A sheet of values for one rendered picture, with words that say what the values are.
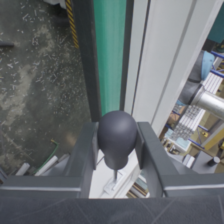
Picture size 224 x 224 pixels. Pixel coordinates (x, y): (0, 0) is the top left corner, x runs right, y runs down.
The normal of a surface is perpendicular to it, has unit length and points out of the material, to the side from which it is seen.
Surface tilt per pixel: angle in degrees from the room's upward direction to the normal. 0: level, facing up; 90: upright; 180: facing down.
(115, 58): 0
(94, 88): 90
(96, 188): 90
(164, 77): 90
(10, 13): 0
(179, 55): 90
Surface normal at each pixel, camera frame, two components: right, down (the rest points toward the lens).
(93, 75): -0.62, 0.62
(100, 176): 0.00, -0.58
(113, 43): 0.78, 0.51
